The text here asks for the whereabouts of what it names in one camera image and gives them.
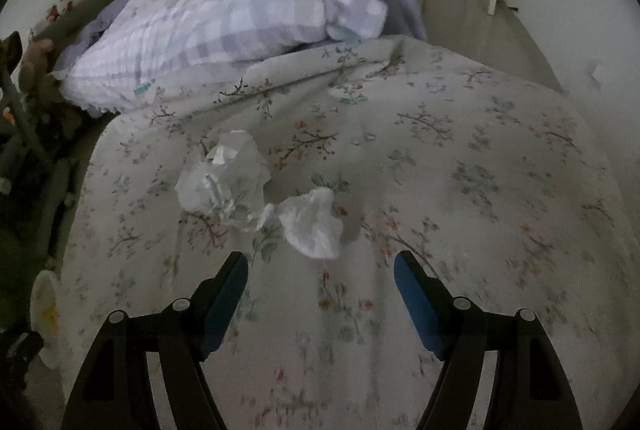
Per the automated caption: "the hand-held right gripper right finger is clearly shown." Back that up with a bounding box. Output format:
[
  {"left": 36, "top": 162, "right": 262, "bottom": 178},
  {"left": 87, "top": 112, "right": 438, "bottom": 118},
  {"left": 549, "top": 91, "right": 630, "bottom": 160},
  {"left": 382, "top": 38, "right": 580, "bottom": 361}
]
[{"left": 394, "top": 251, "right": 583, "bottom": 430}]

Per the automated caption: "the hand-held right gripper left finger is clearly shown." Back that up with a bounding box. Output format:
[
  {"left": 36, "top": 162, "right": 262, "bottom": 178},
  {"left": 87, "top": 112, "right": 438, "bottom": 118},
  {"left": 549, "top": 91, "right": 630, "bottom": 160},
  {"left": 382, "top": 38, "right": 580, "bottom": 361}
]
[{"left": 60, "top": 251, "right": 249, "bottom": 430}]

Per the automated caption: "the small white tissue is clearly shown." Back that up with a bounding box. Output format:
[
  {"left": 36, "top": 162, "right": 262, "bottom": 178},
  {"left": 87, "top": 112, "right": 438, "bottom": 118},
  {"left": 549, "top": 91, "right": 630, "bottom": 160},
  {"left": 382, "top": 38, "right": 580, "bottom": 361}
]
[{"left": 257, "top": 187, "right": 345, "bottom": 259}]

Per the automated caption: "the large white tissue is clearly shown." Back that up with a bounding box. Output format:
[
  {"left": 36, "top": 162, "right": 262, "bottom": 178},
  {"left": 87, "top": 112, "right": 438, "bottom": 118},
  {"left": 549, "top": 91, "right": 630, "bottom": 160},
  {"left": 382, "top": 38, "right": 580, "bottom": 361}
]
[{"left": 175, "top": 130, "right": 273, "bottom": 231}]

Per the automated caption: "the white trash bin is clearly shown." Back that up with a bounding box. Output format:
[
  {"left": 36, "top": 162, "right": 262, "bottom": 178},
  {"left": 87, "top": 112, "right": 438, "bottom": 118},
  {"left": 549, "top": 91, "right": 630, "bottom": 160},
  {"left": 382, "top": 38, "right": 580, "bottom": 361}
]
[{"left": 29, "top": 270, "right": 65, "bottom": 368}]

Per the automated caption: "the floral bed sheet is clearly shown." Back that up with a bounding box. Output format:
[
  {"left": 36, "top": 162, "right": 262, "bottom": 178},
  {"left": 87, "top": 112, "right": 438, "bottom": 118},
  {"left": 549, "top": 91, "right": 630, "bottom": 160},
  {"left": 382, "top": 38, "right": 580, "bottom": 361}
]
[{"left": 50, "top": 34, "right": 633, "bottom": 430}]

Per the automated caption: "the grey metal rack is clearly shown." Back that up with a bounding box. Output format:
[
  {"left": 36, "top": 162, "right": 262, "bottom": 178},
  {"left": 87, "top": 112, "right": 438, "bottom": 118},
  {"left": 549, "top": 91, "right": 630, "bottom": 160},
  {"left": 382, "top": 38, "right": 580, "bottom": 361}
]
[{"left": 0, "top": 64, "right": 76, "bottom": 261}]

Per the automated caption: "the plaid pillow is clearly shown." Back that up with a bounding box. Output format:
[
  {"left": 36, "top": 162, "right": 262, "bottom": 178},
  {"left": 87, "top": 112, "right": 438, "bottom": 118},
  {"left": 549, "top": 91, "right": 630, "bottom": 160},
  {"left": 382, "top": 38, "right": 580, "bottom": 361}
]
[{"left": 50, "top": 0, "right": 441, "bottom": 118}]

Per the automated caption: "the purple blanket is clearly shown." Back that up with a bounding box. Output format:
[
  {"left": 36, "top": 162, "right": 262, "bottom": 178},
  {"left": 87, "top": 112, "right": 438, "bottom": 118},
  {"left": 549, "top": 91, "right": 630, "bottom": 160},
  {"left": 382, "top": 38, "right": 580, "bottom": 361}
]
[{"left": 52, "top": 0, "right": 428, "bottom": 75}]

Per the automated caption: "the brown stuffed toy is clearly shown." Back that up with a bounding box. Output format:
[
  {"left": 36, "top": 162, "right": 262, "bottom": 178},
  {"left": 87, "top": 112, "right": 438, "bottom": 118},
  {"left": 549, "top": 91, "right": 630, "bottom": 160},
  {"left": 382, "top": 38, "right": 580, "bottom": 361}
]
[{"left": 0, "top": 32, "right": 83, "bottom": 135}]

